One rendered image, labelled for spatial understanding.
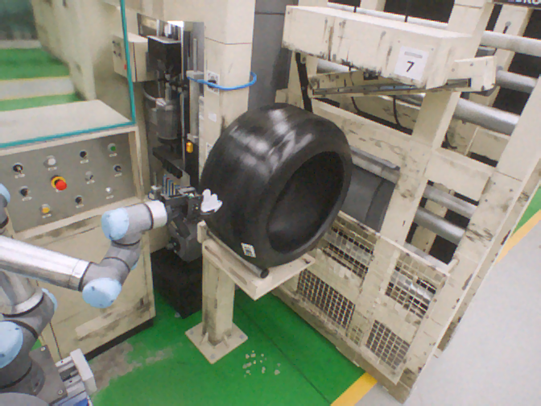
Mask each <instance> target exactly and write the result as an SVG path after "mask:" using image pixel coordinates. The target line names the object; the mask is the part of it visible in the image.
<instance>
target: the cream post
mask: <svg viewBox="0 0 541 406"><path fill-rule="evenodd" d="M254 10H255V0H204V80H205V81H207V70H209V71H211V72H213V73H217V74H220V84H219V85H220V86H223V87H235V86H239V85H243V84H245V83H248V82H249V78H250V67H251V56H252V42H253V32H254ZM248 90H249V87H246V88H244V89H236V90H231V91H225V90H221V89H219V95H217V94H215V93H211V92H209V91H208V90H207V84H205V83H204V163H205V161H206V143H209V144H210V145H212V146H213V145H214V144H215V142H216V141H217V140H218V138H219V137H220V136H221V134H222V133H223V132H224V130H225V129H226V128H227V127H228V126H229V125H230V124H231V123H232V122H233V121H234V119H235V118H237V117H238V116H239V115H241V114H242V113H244V112H245V111H247V102H248ZM209 111H210V112H212V113H214V114H216V115H217V122H214V120H212V119H210V118H209ZM203 167H204V165H203ZM234 285H235V283H234V282H233V281H232V280H231V279H230V278H229V277H228V276H227V275H226V274H225V273H224V272H223V271H222V270H221V269H219V268H218V267H217V266H216V264H215V263H214V262H212V261H210V260H209V259H208V258H207V257H206V256H205V255H203V272H202V334H203V335H205V334H206V333H208V341H209V342H210V344H211V345H212V346H217V345H219V344H220V343H222V342H223V334H225V335H226V337H227V338H229V336H230V335H231V330H232V319H233V296H234Z"/></svg>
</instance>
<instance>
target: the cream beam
mask: <svg viewBox="0 0 541 406"><path fill-rule="evenodd" d="M473 38H474V35H469V34H465V33H460V32H455V31H448V30H443V29H438V28H434V27H425V26H421V25H417V24H412V23H405V22H399V21H394V20H390V19H382V18H378V17H374V16H369V15H364V14H356V13H351V12H347V11H343V10H337V9H334V8H330V7H318V6H286V12H285V19H284V27H283V41H282V48H285V49H288V50H291V51H294V52H299V53H302V54H304V55H308V56H313V57H315V58H318V59H322V60H326V61H330V62H333V63H336V64H340V65H344V66H346V67H350V68H354V69H357V70H360V71H364V72H367V73H372V74H374V75H378V76H380V77H385V78H388V79H391V80H394V81H396V82H400V83H403V84H405V85H410V86H414V87H416V88H419V89H424V90H426V89H432V88H435V87H439V86H443V85H445V84H446V82H447V79H448V75H449V73H450V71H451V68H452V64H453V61H454V60H463V59H467V57H468V54H469V50H470V48H471V46H472V43H473ZM402 46H404V47H408V48H414V49H418V50H422V51H425V52H429V54H428V57H427V62H426V64H425V67H424V70H423V74H422V77H421V81H417V79H414V78H411V77H406V76H403V75H400V74H396V73H394V68H395V65H396V62H397V59H398V55H399V50H401V47H402Z"/></svg>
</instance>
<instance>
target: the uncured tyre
mask: <svg viewBox="0 0 541 406"><path fill-rule="evenodd" d="M352 168H353V162H352V156H351V151H350V148H349V143H348V140H347V138H346V136H345V133H344V132H343V131H342V130H341V129H340V128H339V127H338V126H337V125H336V124H335V123H333V122H332V121H330V120H328V119H326V118H325V117H321V116H319V115H318V114H314V113H312V112H310V111H307V110H304V109H302V108H300V107H298V106H294V105H292V104H289V103H284V102H269V103H264V104H261V105H259V106H255V107H253V108H251V109H249V110H247V111H245V112H244V113H242V114H241V115H239V116H238V117H237V118H235V119H234V121H233V122H232V123H231V124H230V125H229V126H228V127H227V128H226V129H225V130H224V132H223V133H222V134H221V136H220V137H219V138H218V140H217V141H216V142H215V144H214V145H213V147H212V148H211V150H210V151H209V154H208V157H207V159H206V161H205V163H204V167H203V169H202V173H201V176H200V183H199V190H198V196H201V195H202V194H203V191H204V190H206V189H209V191H210V196H213V195H217V200H218V201H221V202H222V205H221V207H220V208H219V209H218V210H217V211H216V212H215V213H214V214H213V215H211V216H209V217H207V218H205V219H203V220H204V222H205V224H206V226H207V227H208V228H209V231H210V232H211V234H213V235H214V236H216V237H217V238H218V239H219V240H221V241H222V242H223V243H224V244H225V245H226V246H227V247H229V248H230V249H231V250H232V251H234V252H235V253H236V254H237V255H239V256H240V257H241V258H242V259H244V260H245V261H246V262H249V263H252V264H254V265H257V267H264V268H269V267H274V266H278V265H281V264H285V263H290V262H292V261H294V260H296V259H298V258H299V257H301V256H302V255H304V254H305V253H307V252H308V251H309V250H310V249H312V248H313V247H314V246H315V245H316V244H317V243H318V242H319V241H320V239H321V238H323V237H324V236H325V234H326V233H327V232H328V229H329V228H330V226H331V225H332V224H333V222H334V221H335V219H336V217H337V215H338V214H339V212H340V210H341V207H342V205H343V204H344V201H345V198H346V196H347V193H348V190H349V185H350V181H351V176H352ZM242 244H246V245H250V246H253V248H254V253H255V256H256V257H253V256H250V255H244V252H243V249H242Z"/></svg>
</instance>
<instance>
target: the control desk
mask: <svg viewBox="0 0 541 406"><path fill-rule="evenodd" d="M0 183H1V184H2V185H3V186H4V187H5V188H6V190H7V191H8V193H9V195H10V201H9V203H8V206H7V207H5V208H4V209H5V211H6V214H7V216H8V218H9V223H8V224H7V226H6V230H7V232H8V234H9V235H10V238H12V239H15V240H19V241H21V242H26V243H30V244H32V245H36V246H38V247H43V248H47V249H50V250H53V251H58V252H60V253H64V254H66V255H71V256H75V257H78V258H81V259H86V260H89V261H93V262H95V263H100V262H101V260H102V259H103V257H104V256H105V253H106V252H107V250H108V249H109V246H110V240H109V239H107V238H106V237H105V235H104V234H103V231H102V228H101V216H102V214H103V213H104V212H106V211H110V210H114V209H117V208H124V207H128V206H132V205H139V204H142V203H146V201H144V199H146V198H144V188H143V179H142V162H141V152H140V143H139V134H138V127H137V126H136V125H131V126H123V127H119V128H113V129H108V130H100V131H95V132H90V133H86V134H81V135H72V136H67V137H63V138H58V139H49V140H44V141H39V142H34V143H26V144H21V145H16V146H11V147H3V148H0ZM31 282H32V283H33V285H35V286H38V287H40V288H44V289H47V290H48V292H51V293H52V294H53V295H54V297H55V298H56V302H57V309H56V312H55V314H54V317H53V318H52V319H51V320H50V321H49V323H48V324H47V325H46V326H45V328H44V329H43V331H42V333H41V334H40V336H39V340H40V342H41V344H42V346H44V345H47V347H49V349H50V351H51V353H52V357H53V358H54V360H55V363H57V362H59V361H61V360H63V359H65V358H67V357H69V356H70V353H71V352H73V351H74V350H77V349H81V351H82V353H83V355H84V356H85V360H86V362H88V361H89V360H91V359H93V358H95V357H97V356H98V355H100V354H102V353H104V352H106V351H107V350H109V349H112V348H114V347H115V346H117V345H119V344H121V343H122V342H124V341H126V340H128V339H129V338H132V337H133V336H134V335H135V334H137V333H139V332H141V331H143V330H144V329H147V328H149V327H151V326H152V325H153V324H154V322H153V317H155V298H154V290H153V281H152V272H151V254H150V245H149V236H148V231H146V232H142V233H141V239H140V247H139V258H138V263H137V266H136V268H135V269H134V270H132V271H130V273H129V275H128V276H127V278H126V281H125V283H124V284H123V286H122V290H121V292H120V293H119V294H118V296H117V298H116V301H115V302H114V303H113V304H112V305H111V306H109V307H107V308H103V309H98V308H94V307H92V306H91V305H90V304H86V303H85V301H84V298H83V296H82V293H83V292H80V291H75V290H72V289H68V288H63V287H60V286H57V285H54V284H49V283H44V282H41V281H38V280H33V279H31Z"/></svg>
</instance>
